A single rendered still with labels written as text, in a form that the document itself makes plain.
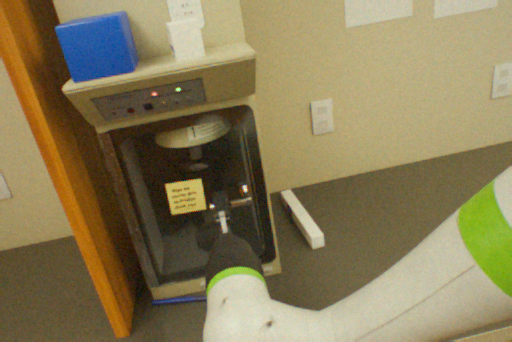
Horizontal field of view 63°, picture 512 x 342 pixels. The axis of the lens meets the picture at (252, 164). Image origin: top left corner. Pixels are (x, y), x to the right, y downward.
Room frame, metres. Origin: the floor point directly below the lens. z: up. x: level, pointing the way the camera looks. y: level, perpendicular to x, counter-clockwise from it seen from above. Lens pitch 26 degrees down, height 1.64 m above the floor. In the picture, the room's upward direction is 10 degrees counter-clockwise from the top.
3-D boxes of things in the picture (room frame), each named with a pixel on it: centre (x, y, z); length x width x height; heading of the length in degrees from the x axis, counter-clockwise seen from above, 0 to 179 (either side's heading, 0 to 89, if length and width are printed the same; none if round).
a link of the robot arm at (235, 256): (0.52, 0.05, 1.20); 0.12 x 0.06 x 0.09; 95
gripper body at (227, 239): (0.60, 0.06, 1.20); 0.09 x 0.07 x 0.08; 5
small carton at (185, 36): (0.75, 0.08, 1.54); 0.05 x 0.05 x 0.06; 13
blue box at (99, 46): (0.74, 0.22, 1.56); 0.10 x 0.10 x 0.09; 5
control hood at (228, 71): (0.75, 0.13, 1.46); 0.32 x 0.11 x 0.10; 95
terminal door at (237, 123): (0.79, 0.13, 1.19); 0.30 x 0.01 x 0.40; 94
